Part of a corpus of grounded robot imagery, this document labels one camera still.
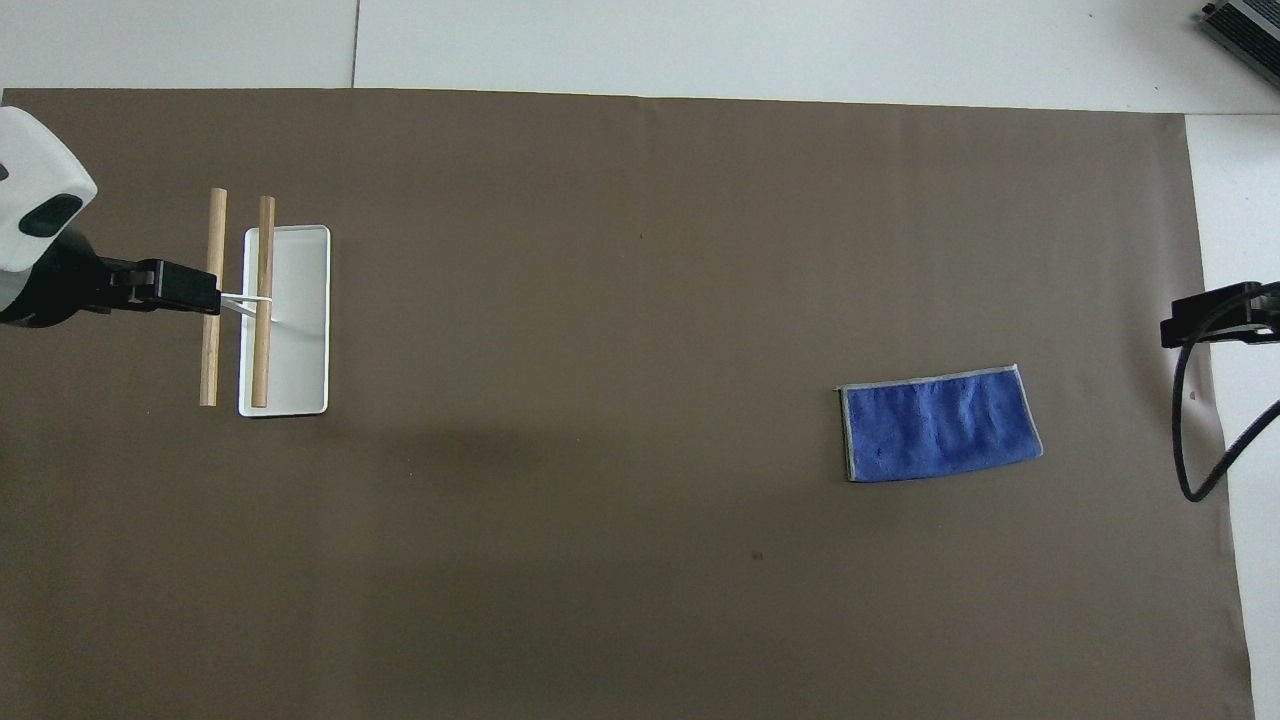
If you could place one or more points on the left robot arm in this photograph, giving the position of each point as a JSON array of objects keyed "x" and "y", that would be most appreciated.
[{"x": 30, "y": 160}]

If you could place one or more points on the white towel rack wooden bars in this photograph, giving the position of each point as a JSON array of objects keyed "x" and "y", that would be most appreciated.
[{"x": 296, "y": 320}]

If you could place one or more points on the blue towel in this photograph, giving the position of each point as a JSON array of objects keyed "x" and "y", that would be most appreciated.
[{"x": 940, "y": 425}]

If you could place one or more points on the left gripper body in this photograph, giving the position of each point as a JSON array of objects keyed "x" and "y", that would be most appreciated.
[{"x": 48, "y": 285}]

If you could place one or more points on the grey metal device box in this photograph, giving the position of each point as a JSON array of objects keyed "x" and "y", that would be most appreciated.
[{"x": 1250, "y": 28}]

